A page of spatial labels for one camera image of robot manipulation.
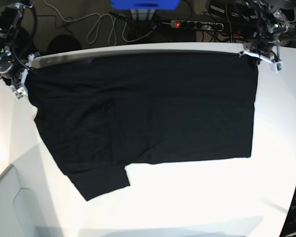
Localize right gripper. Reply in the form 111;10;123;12
0;50;36;90

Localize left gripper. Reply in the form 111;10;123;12
239;38;281;63

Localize black T-shirt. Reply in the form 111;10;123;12
25;53;259;200

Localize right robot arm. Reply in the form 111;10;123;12
0;0;38;91

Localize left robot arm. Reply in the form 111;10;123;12
239;0;296;65

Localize white power strip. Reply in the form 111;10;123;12
170;20;224;32

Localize blue box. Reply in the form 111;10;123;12
111;0;180;10

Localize grey side panel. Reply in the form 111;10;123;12
0;164;72;237

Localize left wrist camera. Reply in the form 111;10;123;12
270;61;284;73

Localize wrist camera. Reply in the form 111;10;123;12
13;87;28;101
270;61;284;73

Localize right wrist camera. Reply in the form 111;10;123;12
13;87;28;101

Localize grey looped cable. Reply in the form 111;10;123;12
43;0;154;45

